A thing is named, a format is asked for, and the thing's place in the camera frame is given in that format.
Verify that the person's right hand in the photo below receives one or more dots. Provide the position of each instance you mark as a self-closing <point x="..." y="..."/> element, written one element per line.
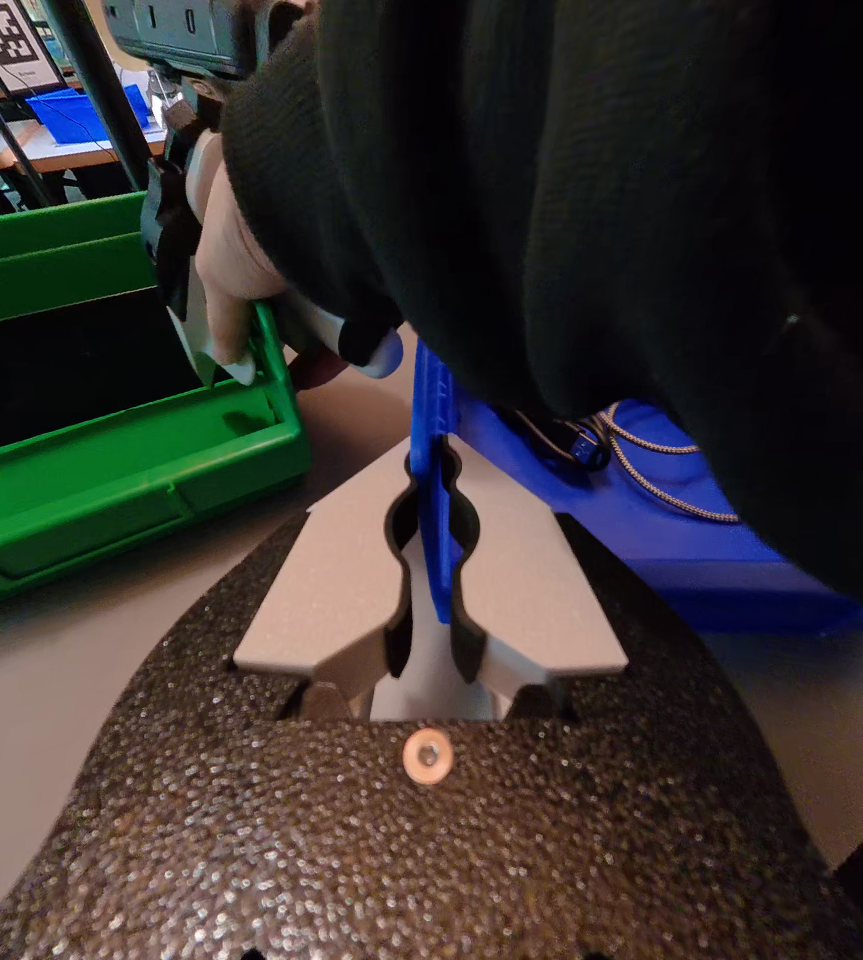
<point x="233" y="255"/>

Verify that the person's right forearm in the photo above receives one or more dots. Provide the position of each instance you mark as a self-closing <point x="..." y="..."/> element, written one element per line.
<point x="589" y="225"/>

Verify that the green plastic bin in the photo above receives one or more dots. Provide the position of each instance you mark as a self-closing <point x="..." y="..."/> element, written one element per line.
<point x="101" y="465"/>

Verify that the white fiducial tag sign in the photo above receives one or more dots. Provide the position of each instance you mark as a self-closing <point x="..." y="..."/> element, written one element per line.
<point x="4" y="34"/>

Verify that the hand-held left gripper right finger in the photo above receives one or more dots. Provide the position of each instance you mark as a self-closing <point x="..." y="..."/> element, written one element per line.
<point x="536" y="592"/>

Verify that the blue plastic bin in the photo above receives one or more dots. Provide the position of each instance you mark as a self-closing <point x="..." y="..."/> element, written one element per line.
<point x="71" y="120"/>
<point x="626" y="540"/>

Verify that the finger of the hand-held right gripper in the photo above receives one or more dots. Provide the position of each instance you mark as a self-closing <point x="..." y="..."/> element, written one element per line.
<point x="190" y="337"/>

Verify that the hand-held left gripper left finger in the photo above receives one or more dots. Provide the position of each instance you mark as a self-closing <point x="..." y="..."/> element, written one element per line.
<point x="326" y="585"/>

